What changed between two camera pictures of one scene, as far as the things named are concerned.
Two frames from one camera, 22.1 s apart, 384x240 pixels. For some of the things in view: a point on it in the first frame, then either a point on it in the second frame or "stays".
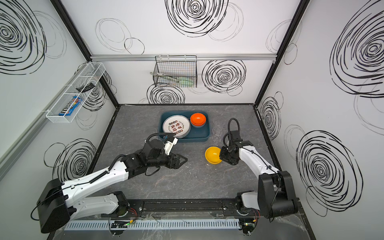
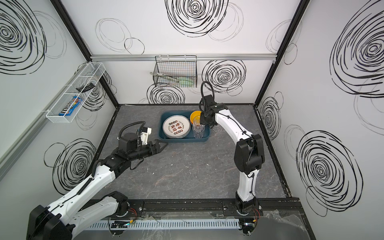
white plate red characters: (178, 124) stays
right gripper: (226, 155) → (204, 119)
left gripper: (173, 160) → (154, 147)
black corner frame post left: (81, 43) stays
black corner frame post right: (300, 10) stays
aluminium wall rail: (200, 57) stays
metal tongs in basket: (164, 75) stays
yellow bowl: (212, 155) → (193, 114)
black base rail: (200, 208) stays
